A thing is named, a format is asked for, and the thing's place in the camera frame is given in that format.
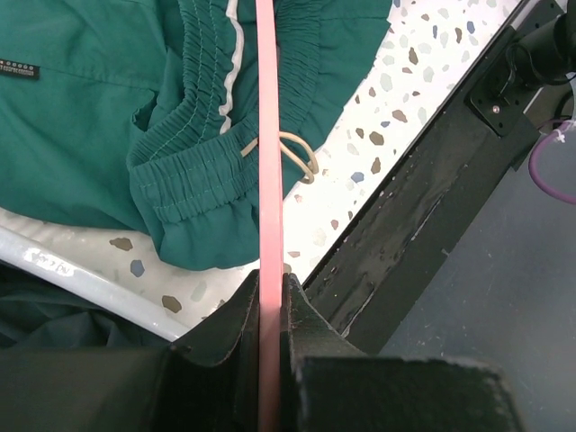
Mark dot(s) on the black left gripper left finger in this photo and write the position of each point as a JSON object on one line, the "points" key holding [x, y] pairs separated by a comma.
{"points": [[204, 381]]}

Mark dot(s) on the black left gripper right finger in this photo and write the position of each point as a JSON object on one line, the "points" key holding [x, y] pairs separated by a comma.
{"points": [[330, 385]]}

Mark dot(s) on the pink hanger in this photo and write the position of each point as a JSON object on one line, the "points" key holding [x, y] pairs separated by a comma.
{"points": [[270, 222]]}

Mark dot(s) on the green shorts with drawstring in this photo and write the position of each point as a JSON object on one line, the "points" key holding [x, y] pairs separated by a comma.
{"points": [[135, 115]]}

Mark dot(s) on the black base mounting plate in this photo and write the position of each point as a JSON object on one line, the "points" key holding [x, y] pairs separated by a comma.
{"points": [[384, 260]]}

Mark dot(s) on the white perforated laundry basket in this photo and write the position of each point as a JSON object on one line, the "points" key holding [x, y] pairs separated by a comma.
{"points": [[32, 257]]}

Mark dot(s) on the dark navy clothes in basket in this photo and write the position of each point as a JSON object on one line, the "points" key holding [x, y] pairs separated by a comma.
{"points": [[36, 313]]}

